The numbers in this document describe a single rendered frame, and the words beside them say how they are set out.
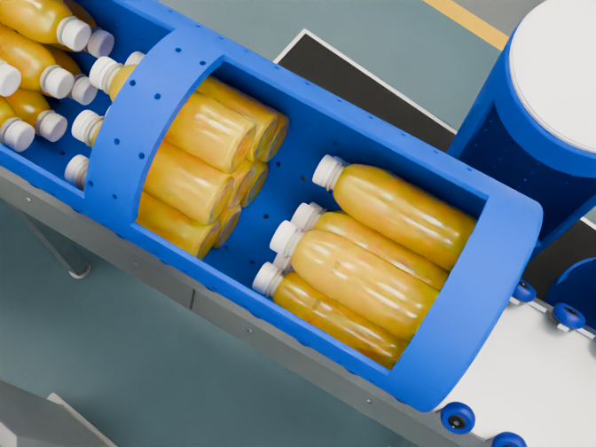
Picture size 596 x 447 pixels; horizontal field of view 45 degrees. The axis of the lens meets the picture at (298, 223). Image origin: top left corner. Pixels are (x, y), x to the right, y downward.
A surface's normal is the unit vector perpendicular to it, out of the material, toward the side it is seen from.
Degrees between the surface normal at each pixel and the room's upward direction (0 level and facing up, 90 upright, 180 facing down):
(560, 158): 90
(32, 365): 0
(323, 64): 0
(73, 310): 0
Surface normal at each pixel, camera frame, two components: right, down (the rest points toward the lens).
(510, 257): 0.08, -0.40
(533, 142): -0.71, 0.65
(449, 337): -0.27, 0.22
